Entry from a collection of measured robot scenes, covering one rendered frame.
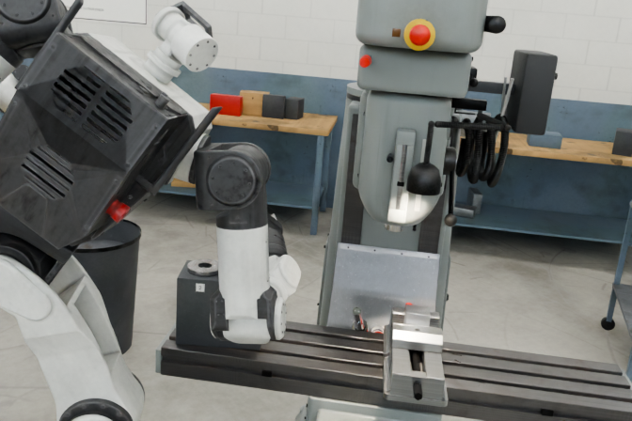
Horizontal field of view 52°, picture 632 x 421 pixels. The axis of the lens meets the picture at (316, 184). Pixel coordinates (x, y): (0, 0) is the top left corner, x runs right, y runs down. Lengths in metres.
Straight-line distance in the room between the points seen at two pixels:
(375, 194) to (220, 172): 0.55
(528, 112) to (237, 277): 0.97
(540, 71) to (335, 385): 0.95
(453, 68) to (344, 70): 4.38
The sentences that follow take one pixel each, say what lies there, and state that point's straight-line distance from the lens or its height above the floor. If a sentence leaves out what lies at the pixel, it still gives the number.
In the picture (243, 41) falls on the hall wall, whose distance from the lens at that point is 5.90.
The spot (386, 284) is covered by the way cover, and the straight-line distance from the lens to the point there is 2.01.
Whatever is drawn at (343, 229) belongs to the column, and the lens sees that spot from 2.01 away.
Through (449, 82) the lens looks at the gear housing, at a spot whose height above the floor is 1.66.
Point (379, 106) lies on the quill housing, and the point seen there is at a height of 1.59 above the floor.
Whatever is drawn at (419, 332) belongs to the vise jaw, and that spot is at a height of 1.04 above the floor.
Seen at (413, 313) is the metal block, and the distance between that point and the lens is 1.68.
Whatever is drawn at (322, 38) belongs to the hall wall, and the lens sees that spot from 5.77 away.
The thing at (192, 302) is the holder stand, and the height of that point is 1.05.
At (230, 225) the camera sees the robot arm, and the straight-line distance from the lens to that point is 1.10.
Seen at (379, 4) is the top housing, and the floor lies 1.81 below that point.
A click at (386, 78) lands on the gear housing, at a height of 1.66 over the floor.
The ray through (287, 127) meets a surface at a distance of 5.05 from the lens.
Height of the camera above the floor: 1.80
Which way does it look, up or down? 15 degrees down
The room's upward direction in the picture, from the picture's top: 5 degrees clockwise
